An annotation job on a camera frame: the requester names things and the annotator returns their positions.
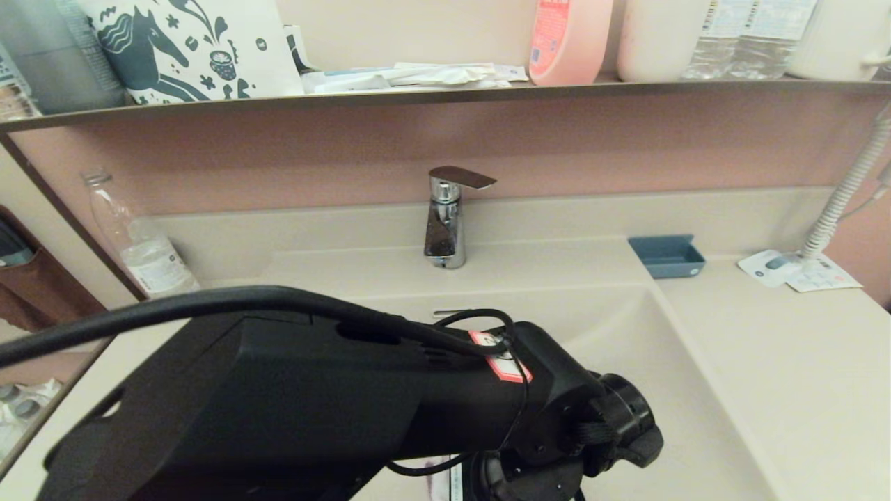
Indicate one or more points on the white mug on shelf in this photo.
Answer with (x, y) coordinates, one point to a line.
(835, 42)

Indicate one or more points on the pink lotion bottle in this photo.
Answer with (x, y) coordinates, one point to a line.
(576, 49)

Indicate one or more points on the brown wall shelf ledge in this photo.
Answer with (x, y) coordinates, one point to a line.
(418, 97)

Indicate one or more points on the blue plastic soap dish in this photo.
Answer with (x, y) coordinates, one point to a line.
(668, 262)

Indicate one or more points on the white printed paper leaflet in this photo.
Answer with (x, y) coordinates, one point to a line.
(827, 278)

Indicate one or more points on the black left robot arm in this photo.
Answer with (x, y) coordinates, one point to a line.
(278, 403)

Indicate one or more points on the clear bottle without cap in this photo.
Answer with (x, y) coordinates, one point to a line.
(150, 264)

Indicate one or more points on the white round plastic container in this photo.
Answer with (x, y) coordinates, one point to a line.
(658, 42)

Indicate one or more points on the dark framed side mirror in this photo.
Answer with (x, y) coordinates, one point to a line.
(42, 229)

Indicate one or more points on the white plastic sachet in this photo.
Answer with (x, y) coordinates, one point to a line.
(449, 75)
(344, 83)

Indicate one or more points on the white bag with horse print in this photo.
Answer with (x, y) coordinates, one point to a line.
(261, 69)

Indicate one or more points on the beige ceramic sink basin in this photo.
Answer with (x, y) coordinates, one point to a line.
(661, 417)

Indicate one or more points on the white card with blue logo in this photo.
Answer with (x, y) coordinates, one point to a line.
(755, 271)

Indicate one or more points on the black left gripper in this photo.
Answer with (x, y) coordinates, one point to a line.
(457, 483)

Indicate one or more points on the grey translucent pouch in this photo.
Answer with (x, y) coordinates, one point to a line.
(59, 62)

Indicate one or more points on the chrome sink faucet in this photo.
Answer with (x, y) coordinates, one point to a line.
(444, 236)

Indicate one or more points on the printed cardboard packet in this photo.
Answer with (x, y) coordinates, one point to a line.
(12, 97)

